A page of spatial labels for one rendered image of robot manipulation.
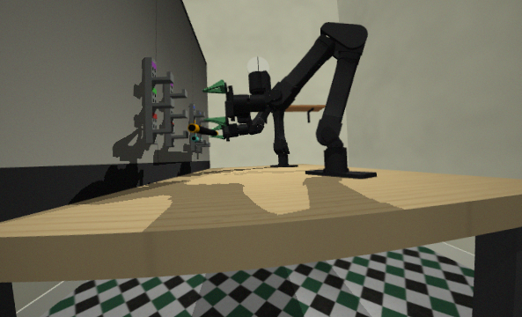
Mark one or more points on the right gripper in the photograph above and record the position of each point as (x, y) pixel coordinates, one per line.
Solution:
(224, 136)

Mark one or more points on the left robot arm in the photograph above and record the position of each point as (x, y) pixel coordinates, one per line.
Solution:
(352, 39)

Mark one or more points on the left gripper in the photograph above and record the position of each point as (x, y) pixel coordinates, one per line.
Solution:
(233, 103)

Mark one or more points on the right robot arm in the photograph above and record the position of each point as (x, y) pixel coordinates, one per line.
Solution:
(280, 145)

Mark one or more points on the black bar with yellow end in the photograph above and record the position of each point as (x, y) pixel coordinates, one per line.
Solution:
(201, 130)

